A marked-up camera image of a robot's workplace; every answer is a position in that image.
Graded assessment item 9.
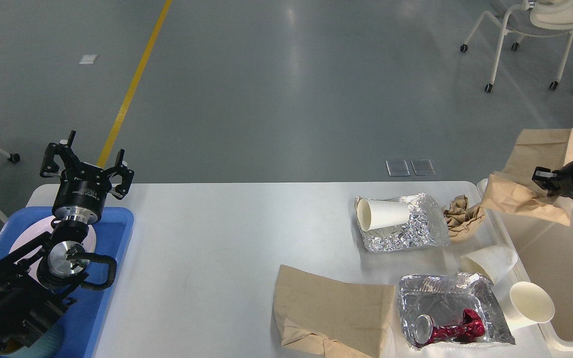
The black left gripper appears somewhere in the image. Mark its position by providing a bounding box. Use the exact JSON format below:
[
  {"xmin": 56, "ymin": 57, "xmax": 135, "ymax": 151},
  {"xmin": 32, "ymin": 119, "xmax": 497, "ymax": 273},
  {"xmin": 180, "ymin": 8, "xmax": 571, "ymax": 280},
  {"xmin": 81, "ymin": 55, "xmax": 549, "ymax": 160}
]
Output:
[{"xmin": 39, "ymin": 131, "xmax": 134, "ymax": 225}]

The brown paper bag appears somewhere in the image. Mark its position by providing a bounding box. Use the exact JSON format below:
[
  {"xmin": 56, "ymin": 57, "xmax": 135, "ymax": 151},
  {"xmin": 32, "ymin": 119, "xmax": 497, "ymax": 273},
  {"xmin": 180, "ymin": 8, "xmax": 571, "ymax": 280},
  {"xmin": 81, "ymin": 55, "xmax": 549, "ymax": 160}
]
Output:
[
  {"xmin": 480, "ymin": 128, "xmax": 573, "ymax": 226},
  {"xmin": 273, "ymin": 265, "xmax": 396, "ymax": 358}
]

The pink plate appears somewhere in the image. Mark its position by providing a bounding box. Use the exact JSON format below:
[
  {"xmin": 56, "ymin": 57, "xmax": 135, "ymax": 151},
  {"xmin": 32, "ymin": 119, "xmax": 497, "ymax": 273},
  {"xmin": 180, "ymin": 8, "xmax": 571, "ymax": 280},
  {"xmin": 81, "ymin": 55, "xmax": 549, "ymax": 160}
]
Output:
[{"xmin": 0, "ymin": 217, "xmax": 102, "ymax": 290}]

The teal mug yellow inside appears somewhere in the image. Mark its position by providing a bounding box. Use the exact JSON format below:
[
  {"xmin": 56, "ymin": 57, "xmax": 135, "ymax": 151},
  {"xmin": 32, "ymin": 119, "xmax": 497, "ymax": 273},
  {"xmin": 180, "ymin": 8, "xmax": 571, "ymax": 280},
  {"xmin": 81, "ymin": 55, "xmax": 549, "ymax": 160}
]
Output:
[{"xmin": 2, "ymin": 323, "xmax": 65, "ymax": 358}]

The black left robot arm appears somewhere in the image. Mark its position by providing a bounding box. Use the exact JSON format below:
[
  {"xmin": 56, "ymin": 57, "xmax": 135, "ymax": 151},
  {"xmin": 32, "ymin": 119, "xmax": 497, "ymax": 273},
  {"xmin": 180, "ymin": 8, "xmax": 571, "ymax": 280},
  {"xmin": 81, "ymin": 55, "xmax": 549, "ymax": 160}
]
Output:
[{"xmin": 0, "ymin": 131, "xmax": 134, "ymax": 353}]

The white plastic bin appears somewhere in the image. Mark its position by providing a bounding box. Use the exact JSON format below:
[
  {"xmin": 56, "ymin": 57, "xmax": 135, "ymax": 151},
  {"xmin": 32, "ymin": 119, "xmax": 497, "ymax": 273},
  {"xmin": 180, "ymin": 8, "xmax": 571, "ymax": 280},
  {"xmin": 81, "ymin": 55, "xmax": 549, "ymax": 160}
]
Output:
[{"xmin": 487, "ymin": 198, "xmax": 573, "ymax": 358}]

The crumpled brown paper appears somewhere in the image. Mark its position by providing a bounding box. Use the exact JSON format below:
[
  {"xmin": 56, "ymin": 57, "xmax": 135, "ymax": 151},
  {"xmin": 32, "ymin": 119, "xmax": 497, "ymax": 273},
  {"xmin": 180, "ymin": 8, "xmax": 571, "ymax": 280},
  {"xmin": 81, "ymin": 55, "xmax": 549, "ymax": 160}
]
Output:
[{"xmin": 443, "ymin": 194, "xmax": 486, "ymax": 242}]

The white crumpled tissue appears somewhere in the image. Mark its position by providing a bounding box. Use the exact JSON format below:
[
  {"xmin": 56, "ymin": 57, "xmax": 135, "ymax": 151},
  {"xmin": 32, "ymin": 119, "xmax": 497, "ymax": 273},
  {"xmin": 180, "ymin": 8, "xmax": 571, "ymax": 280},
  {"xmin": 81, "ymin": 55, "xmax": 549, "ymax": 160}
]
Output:
[{"xmin": 460, "ymin": 245, "xmax": 518, "ymax": 284}]

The crumpled aluminium foil upper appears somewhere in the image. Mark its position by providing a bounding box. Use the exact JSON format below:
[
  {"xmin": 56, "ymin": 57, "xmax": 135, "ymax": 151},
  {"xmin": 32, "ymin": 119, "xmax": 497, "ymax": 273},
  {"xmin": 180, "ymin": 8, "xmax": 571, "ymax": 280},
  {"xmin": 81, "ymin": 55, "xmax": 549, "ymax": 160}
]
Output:
[{"xmin": 355, "ymin": 192, "xmax": 451, "ymax": 253}]

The crumpled aluminium foil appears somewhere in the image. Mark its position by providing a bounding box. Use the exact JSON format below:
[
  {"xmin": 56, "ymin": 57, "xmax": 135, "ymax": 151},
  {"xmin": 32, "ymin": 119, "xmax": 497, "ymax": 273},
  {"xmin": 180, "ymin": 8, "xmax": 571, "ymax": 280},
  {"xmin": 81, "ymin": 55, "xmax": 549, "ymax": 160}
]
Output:
[
  {"xmin": 355, "ymin": 192, "xmax": 451, "ymax": 253},
  {"xmin": 396, "ymin": 272, "xmax": 515, "ymax": 349}
]

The white paper cup lower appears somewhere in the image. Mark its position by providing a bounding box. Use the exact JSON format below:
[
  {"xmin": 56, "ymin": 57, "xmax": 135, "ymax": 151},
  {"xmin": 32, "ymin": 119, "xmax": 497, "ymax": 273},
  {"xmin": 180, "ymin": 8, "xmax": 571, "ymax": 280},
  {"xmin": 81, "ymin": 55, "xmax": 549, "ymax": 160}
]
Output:
[{"xmin": 499, "ymin": 281, "xmax": 556, "ymax": 331}]

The white paper cup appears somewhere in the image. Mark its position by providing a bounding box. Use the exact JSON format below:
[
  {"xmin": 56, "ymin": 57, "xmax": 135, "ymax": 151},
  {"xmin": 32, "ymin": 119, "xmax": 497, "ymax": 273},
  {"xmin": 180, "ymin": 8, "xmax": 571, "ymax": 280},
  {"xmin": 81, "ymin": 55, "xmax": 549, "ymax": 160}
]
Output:
[
  {"xmin": 356, "ymin": 198, "xmax": 411, "ymax": 231},
  {"xmin": 499, "ymin": 281, "xmax": 556, "ymax": 331}
]

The blue plastic tray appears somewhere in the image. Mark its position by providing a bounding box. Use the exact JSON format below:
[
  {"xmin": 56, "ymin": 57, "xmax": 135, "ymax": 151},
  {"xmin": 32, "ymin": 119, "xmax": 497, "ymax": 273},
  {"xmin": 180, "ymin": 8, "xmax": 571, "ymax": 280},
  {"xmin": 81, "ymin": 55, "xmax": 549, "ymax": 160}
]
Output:
[{"xmin": 0, "ymin": 207, "xmax": 134, "ymax": 358}]

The crumpled aluminium foil lower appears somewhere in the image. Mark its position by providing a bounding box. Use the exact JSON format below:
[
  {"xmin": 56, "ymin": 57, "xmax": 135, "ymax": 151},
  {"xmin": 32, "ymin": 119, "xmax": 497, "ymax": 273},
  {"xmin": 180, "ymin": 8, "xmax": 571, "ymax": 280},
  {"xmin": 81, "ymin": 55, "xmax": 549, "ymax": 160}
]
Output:
[{"xmin": 396, "ymin": 272, "xmax": 515, "ymax": 349}]

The white chair on wheels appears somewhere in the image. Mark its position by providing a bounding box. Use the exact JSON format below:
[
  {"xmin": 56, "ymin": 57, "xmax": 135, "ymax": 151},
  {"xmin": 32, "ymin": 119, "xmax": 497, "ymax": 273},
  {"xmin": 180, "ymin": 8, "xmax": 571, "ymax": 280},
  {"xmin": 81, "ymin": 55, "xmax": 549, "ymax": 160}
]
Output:
[{"xmin": 460, "ymin": 0, "xmax": 573, "ymax": 93}]

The crushed red soda can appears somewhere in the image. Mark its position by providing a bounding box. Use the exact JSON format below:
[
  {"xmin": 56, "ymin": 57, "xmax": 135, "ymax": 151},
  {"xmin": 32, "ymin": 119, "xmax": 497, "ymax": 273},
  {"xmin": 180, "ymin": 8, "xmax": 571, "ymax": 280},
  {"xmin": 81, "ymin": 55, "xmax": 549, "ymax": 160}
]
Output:
[{"xmin": 412, "ymin": 308, "xmax": 486, "ymax": 348}]

